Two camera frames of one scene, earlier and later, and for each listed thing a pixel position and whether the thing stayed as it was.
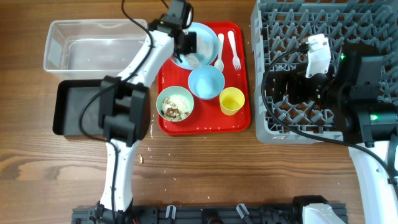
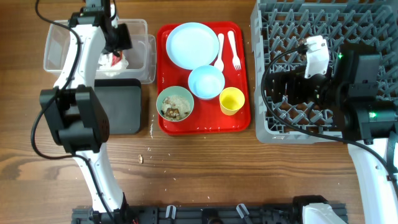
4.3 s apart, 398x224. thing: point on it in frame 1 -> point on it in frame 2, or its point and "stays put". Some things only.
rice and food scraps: x=175 y=107 stays put
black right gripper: x=296 y=79 stays put
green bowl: x=175 y=103 stays put
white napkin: x=204 y=47 -> x=105 y=62
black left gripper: x=191 y=46 -> x=125 y=42
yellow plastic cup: x=231 y=99 stays put
